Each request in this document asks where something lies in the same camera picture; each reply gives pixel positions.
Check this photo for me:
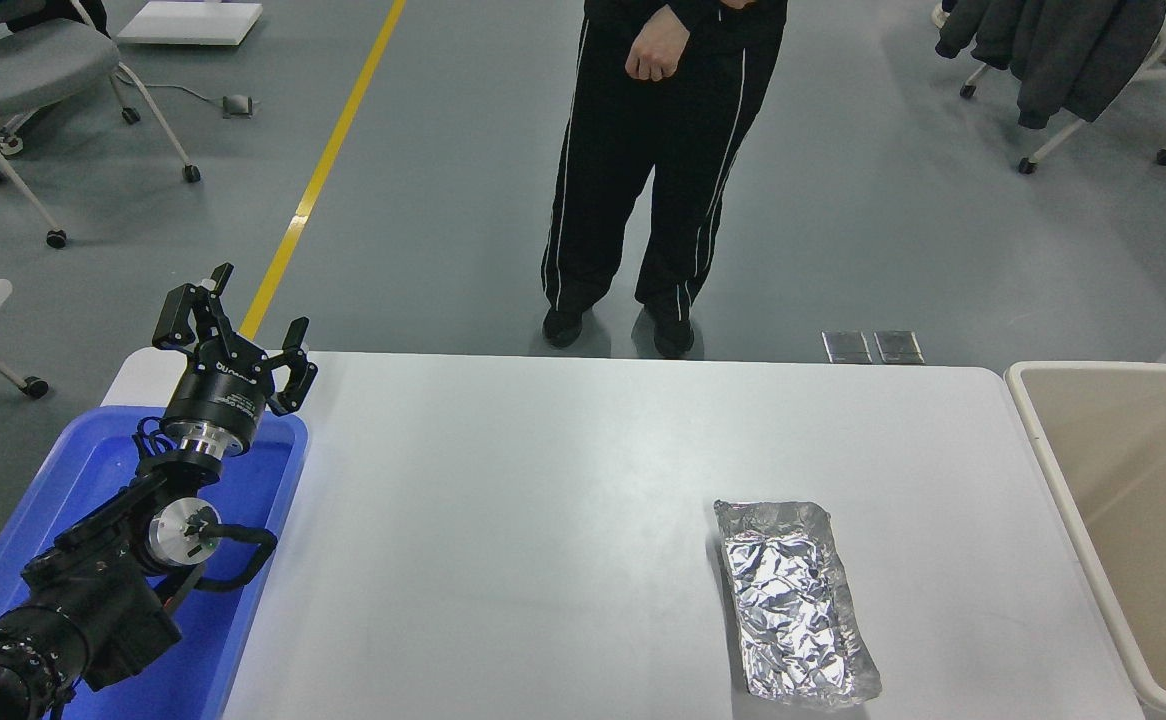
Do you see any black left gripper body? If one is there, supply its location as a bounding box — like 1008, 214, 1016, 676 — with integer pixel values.
161, 348, 276, 441

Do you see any person's left hand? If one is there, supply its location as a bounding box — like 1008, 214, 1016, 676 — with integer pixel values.
625, 8, 692, 83

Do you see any white flat platform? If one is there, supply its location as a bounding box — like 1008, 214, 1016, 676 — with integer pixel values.
116, 0, 264, 47

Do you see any crumpled foil tray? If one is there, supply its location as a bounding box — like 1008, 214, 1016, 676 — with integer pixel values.
714, 499, 884, 708

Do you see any blue plastic tray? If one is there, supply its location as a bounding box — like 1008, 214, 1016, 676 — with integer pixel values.
0, 404, 309, 720

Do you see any large pale plastic bin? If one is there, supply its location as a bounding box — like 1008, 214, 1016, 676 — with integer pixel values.
1003, 362, 1166, 720

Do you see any grey office chair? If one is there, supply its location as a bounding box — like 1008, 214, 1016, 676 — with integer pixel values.
0, 0, 202, 249

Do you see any white frame chair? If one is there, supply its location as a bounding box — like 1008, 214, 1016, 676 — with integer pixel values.
960, 0, 1166, 176

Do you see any person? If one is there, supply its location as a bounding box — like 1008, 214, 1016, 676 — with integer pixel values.
541, 0, 789, 361

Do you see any thin grey floor cable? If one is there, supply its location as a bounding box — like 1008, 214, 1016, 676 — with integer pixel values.
115, 72, 229, 107

